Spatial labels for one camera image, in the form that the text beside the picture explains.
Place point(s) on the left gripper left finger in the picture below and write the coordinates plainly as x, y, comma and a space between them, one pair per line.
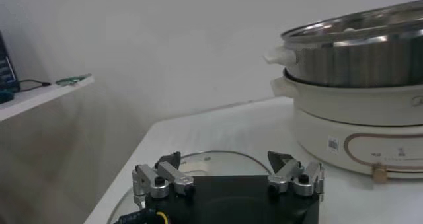
172, 174

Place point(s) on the white side table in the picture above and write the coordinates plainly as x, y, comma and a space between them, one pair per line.
43, 96

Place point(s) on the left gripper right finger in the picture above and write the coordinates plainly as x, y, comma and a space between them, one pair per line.
287, 172

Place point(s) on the small blue object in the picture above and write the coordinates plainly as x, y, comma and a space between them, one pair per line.
6, 96

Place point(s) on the cream electric cooker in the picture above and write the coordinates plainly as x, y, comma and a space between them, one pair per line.
330, 113

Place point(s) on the dark box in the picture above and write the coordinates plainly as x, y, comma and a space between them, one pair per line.
6, 70

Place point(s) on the round glass lid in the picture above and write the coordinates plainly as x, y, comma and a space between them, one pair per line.
218, 164

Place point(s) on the green circuit board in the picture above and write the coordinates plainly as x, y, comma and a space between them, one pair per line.
72, 79

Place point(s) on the stainless steel steamer basket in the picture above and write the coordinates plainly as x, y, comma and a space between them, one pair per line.
357, 63

